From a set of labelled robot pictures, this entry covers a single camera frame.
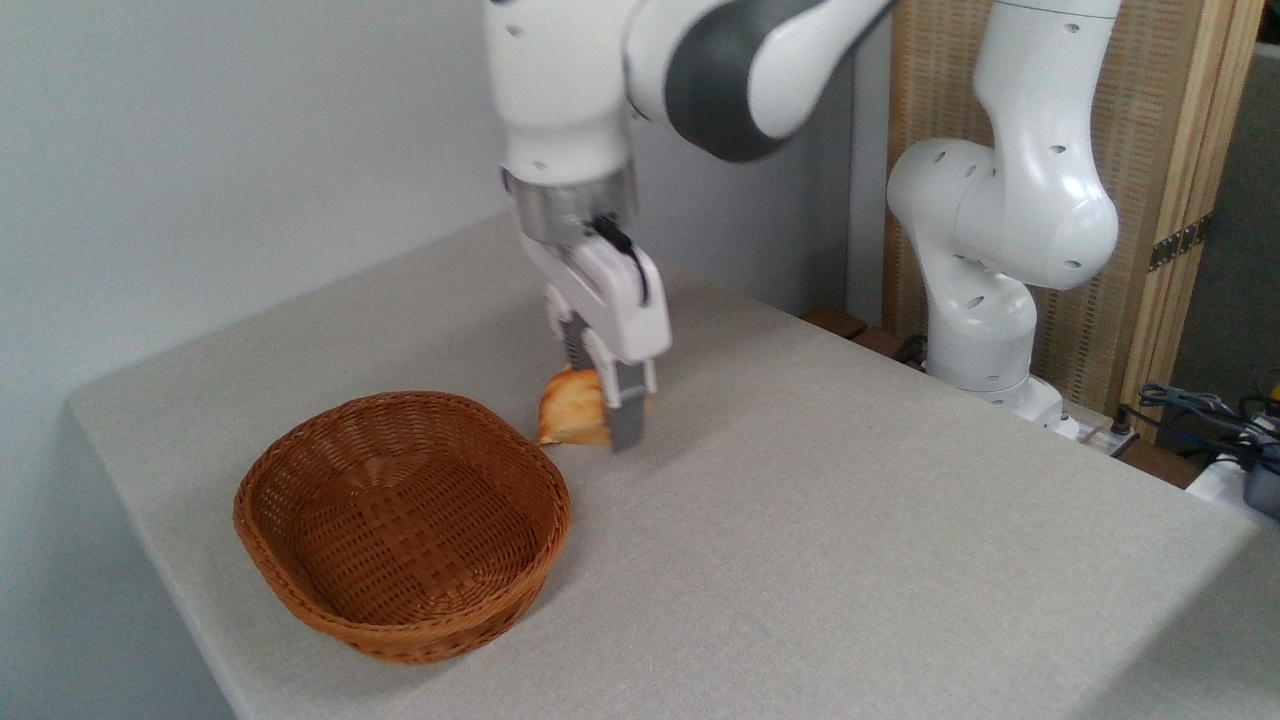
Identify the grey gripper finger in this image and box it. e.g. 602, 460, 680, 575
545, 285, 600, 374
583, 335, 659, 453

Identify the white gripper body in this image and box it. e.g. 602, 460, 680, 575
520, 235, 673, 367

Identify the round orange bread bun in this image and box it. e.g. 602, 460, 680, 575
541, 364, 614, 448

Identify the brown wicker basket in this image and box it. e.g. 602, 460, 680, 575
233, 390, 572, 666

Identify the brown wooden block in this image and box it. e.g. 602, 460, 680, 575
852, 328, 916, 363
805, 307, 869, 341

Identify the grey fabric table cover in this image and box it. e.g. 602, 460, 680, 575
68, 215, 1280, 720

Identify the white power strip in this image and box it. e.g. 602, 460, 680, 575
1072, 418, 1141, 458

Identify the dark metal screen hinge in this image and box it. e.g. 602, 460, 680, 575
1148, 215, 1213, 273

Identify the blue grey box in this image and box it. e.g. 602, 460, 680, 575
1243, 445, 1280, 521

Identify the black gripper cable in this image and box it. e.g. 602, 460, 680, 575
590, 215, 651, 306

